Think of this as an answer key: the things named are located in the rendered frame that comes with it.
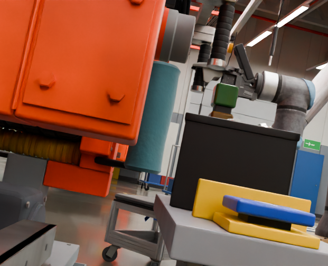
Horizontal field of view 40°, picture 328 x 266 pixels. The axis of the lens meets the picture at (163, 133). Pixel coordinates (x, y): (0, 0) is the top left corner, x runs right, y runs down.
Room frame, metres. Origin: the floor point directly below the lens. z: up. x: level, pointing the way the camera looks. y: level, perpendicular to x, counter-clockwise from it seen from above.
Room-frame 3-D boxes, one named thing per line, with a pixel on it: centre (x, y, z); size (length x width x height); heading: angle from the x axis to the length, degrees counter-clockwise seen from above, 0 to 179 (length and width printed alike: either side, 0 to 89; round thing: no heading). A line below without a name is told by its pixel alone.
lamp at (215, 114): (0.80, -0.09, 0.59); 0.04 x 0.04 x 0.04; 2
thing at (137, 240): (2.35, -0.07, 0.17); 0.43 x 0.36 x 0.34; 143
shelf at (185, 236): (0.60, -0.10, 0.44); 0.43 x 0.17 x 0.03; 2
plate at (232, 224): (0.43, -0.11, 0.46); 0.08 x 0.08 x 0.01; 2
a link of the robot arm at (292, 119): (1.39, -0.37, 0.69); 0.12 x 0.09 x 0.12; 173
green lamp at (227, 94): (0.80, -0.09, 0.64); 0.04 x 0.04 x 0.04; 2
